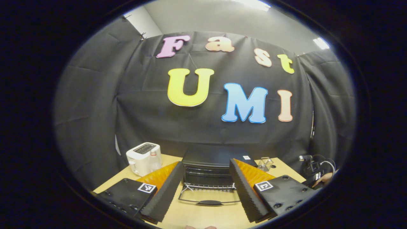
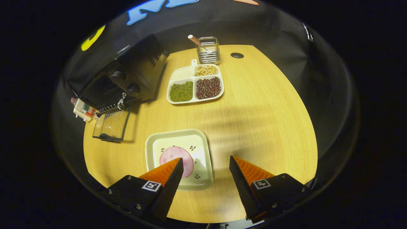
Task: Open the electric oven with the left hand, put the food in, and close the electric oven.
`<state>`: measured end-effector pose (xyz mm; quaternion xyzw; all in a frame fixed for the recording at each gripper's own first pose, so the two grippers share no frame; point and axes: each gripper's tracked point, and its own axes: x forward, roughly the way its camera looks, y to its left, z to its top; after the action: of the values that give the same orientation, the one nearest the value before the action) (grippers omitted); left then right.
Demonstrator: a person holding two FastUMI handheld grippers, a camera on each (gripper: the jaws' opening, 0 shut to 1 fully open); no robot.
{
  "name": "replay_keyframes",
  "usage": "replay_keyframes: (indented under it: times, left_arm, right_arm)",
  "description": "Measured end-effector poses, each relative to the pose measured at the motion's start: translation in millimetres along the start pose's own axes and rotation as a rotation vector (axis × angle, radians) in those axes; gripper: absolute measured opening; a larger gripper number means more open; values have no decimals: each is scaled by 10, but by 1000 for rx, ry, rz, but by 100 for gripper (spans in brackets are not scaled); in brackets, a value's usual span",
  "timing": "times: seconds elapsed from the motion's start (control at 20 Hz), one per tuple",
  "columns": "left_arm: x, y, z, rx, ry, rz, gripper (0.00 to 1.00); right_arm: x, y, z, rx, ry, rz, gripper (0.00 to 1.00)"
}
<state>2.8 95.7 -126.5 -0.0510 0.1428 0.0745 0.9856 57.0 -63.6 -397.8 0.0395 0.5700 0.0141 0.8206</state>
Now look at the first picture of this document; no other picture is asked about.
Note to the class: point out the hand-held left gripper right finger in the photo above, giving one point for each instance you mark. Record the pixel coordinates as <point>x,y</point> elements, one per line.
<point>246,194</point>

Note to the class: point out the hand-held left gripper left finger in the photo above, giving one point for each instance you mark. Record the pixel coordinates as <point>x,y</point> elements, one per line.
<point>165,194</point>

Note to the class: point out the black electric oven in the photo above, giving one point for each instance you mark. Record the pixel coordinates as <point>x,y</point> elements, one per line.
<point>210,159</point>

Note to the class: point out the clear plastic water bottle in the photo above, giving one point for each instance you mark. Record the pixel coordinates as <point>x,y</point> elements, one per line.
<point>155,162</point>

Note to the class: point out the white toaster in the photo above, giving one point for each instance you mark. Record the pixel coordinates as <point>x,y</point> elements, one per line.
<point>140,159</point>

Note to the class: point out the black backdrop cloth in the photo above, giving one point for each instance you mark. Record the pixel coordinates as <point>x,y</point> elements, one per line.
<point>143,111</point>

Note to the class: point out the small ceiling light panel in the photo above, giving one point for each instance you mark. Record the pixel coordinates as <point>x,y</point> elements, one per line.
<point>321,43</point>

